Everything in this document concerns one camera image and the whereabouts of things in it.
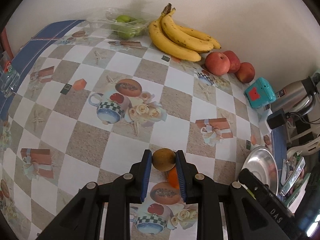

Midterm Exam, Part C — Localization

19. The white plastic basket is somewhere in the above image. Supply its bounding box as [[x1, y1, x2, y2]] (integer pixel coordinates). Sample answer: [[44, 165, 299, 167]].
[[287, 137, 320, 158]]

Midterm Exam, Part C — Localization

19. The teal plastic box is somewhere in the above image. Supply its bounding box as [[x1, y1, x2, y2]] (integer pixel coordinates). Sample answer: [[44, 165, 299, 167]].
[[245, 77, 277, 108]]

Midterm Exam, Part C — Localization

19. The glass mug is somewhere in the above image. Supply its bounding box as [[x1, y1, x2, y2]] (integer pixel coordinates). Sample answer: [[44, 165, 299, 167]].
[[1, 51, 20, 98]]

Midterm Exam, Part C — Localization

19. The right red apple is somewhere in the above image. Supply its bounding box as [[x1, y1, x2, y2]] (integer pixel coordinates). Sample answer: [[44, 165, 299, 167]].
[[235, 62, 255, 83]]

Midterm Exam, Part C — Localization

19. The patterned tablecloth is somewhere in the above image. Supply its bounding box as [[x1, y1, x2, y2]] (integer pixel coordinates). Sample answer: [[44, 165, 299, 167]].
[[1, 21, 271, 239]]

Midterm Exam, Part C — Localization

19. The clear box of green fruit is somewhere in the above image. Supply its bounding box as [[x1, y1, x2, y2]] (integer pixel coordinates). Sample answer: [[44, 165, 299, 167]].
[[86, 8, 154, 40]]

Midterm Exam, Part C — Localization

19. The large orange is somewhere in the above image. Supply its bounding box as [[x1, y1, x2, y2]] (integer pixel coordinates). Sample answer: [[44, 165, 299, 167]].
[[167, 167, 180, 189]]

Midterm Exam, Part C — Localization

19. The smartphone on stand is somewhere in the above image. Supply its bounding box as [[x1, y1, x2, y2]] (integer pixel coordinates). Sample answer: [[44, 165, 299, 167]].
[[279, 157, 305, 197]]

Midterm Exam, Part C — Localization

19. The middle red apple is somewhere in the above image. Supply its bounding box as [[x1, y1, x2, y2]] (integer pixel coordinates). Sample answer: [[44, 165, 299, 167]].
[[223, 50, 241, 73]]

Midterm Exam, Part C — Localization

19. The black charger cable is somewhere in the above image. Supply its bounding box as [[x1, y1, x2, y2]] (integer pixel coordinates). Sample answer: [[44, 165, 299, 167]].
[[285, 94, 320, 126]]

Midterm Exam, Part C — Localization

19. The black power adapter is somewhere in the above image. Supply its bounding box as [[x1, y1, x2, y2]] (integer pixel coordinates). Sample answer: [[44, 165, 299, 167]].
[[267, 109, 287, 130]]

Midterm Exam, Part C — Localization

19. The steel thermos jug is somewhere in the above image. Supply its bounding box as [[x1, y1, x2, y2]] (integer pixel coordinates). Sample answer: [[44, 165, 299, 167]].
[[271, 76, 318, 115]]

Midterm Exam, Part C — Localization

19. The pale red apple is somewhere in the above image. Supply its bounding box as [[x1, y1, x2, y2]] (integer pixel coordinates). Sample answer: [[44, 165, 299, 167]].
[[204, 52, 230, 76]]

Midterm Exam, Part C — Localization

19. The large steel bowl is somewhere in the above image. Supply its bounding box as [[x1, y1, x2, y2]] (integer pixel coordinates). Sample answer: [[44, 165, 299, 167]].
[[241, 146, 279, 195]]

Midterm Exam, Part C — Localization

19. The yellow banana bunch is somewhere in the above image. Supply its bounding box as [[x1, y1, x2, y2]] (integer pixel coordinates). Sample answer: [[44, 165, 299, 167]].
[[148, 3, 221, 62]]

